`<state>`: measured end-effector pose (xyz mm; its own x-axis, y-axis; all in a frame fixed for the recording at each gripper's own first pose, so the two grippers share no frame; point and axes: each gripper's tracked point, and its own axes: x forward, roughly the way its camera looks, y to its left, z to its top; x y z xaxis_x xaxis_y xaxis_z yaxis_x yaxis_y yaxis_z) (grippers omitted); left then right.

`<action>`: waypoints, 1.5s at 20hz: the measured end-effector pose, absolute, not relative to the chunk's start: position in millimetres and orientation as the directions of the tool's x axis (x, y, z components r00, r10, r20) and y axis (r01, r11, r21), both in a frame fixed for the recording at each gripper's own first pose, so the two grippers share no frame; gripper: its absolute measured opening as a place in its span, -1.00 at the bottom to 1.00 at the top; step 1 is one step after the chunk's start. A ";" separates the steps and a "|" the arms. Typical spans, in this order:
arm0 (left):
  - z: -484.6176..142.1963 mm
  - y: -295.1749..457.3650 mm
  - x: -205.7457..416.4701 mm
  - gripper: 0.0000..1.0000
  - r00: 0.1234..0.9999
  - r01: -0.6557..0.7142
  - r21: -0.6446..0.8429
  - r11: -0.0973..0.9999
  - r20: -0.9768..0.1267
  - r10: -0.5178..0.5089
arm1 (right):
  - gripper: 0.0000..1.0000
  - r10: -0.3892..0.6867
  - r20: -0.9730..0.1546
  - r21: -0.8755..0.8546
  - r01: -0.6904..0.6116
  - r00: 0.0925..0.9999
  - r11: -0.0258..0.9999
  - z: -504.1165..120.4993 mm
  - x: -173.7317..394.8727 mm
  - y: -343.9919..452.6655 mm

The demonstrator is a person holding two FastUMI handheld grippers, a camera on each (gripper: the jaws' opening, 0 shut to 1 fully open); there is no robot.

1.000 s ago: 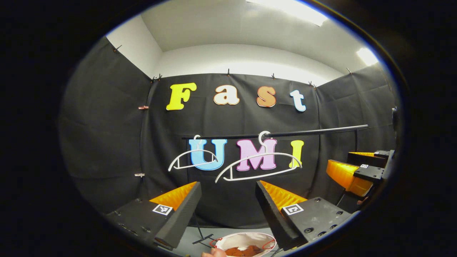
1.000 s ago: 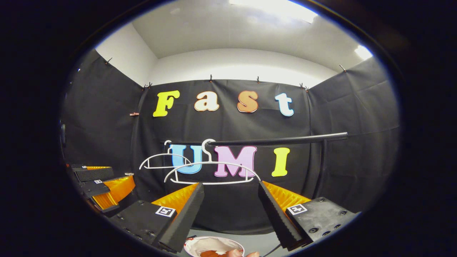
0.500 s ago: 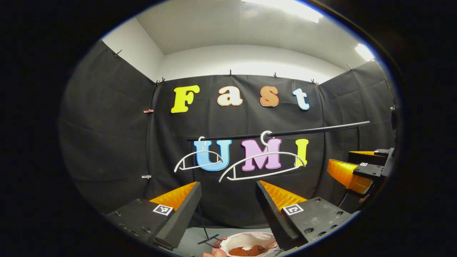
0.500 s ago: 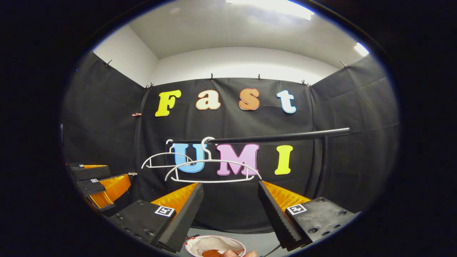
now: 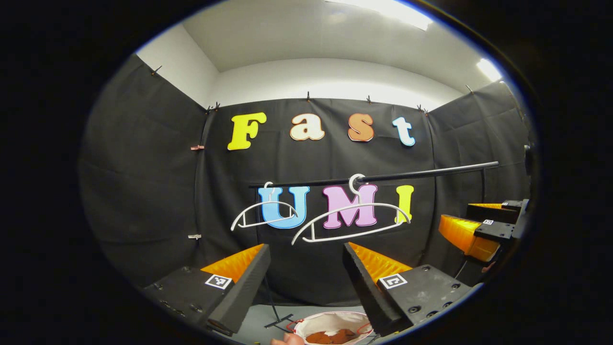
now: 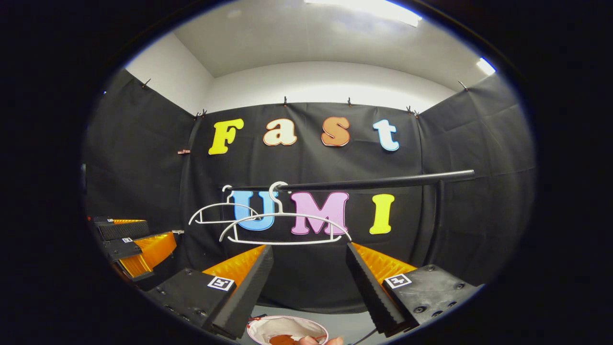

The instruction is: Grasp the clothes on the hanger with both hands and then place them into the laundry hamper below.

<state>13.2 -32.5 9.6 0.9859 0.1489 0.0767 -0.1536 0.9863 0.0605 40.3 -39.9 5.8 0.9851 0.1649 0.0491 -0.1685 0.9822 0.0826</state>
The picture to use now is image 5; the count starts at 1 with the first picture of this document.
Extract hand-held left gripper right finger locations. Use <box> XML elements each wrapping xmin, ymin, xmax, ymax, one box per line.
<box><xmin>342</xmin><ymin>242</ymin><xmax>474</xmax><ymax>337</ymax></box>

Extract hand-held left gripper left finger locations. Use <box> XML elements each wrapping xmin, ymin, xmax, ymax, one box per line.
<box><xmin>143</xmin><ymin>243</ymin><xmax>272</xmax><ymax>336</ymax></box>

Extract white laundry hamper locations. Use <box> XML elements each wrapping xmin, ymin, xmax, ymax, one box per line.
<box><xmin>287</xmin><ymin>311</ymin><xmax>374</xmax><ymax>345</ymax></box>

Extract orange ribbed shirt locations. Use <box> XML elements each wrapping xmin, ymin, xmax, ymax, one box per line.
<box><xmin>306</xmin><ymin>328</ymin><xmax>359</xmax><ymax>345</ymax></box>

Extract white clothes hanger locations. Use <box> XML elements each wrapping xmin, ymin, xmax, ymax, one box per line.
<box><xmin>291</xmin><ymin>173</ymin><xmax>411</xmax><ymax>246</ymax></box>
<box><xmin>231</xmin><ymin>182</ymin><xmax>299</xmax><ymax>232</ymax></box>

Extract black clothes rack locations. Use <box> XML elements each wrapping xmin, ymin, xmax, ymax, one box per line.
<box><xmin>248</xmin><ymin>161</ymin><xmax>499</xmax><ymax>332</ymax></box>

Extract small ceiling light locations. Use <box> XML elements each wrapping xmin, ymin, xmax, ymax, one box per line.
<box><xmin>477</xmin><ymin>57</ymin><xmax>503</xmax><ymax>82</ymax></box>

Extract black backdrop cloth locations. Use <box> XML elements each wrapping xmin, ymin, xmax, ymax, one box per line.
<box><xmin>79</xmin><ymin>53</ymin><xmax>532</xmax><ymax>307</ymax></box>

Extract row of black clips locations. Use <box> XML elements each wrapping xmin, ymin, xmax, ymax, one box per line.
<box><xmin>152</xmin><ymin>66</ymin><xmax>475</xmax><ymax>115</ymax></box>

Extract long ceiling light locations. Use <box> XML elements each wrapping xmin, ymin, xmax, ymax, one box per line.
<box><xmin>326</xmin><ymin>0</ymin><xmax>434</xmax><ymax>30</ymax></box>

